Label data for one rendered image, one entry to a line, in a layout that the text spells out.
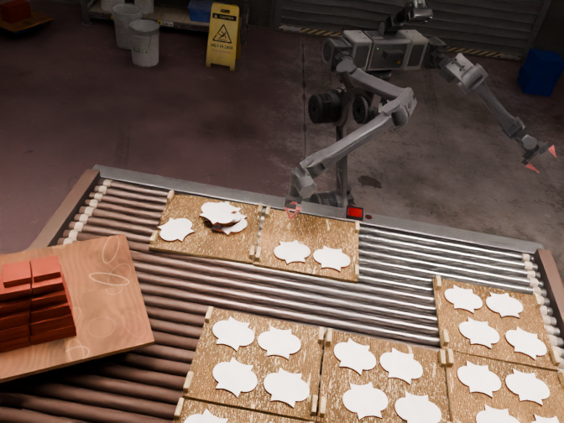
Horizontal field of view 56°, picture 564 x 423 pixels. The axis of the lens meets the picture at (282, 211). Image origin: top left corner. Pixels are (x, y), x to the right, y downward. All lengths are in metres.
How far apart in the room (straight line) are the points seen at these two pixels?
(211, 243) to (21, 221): 1.90
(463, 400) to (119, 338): 1.10
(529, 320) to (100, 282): 1.57
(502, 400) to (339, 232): 0.89
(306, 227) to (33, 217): 2.08
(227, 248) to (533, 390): 1.20
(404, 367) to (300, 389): 0.37
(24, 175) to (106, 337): 2.59
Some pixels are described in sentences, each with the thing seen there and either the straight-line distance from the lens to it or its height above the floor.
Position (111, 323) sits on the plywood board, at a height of 1.04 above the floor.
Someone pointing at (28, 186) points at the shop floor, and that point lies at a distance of 4.09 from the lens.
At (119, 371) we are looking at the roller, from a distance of 1.82.
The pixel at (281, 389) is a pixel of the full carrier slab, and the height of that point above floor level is 0.95.
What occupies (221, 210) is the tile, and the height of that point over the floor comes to 1.00.
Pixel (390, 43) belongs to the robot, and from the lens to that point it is 2.62.
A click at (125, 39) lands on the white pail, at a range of 5.95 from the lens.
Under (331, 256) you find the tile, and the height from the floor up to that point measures 0.95.
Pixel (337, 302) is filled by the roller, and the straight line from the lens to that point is 2.04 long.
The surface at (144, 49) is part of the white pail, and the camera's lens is 5.56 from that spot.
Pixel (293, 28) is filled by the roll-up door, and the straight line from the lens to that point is 6.74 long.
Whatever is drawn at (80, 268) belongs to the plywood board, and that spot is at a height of 1.04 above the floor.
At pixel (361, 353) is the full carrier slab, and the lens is 1.88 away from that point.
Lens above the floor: 2.42
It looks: 39 degrees down
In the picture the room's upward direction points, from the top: 9 degrees clockwise
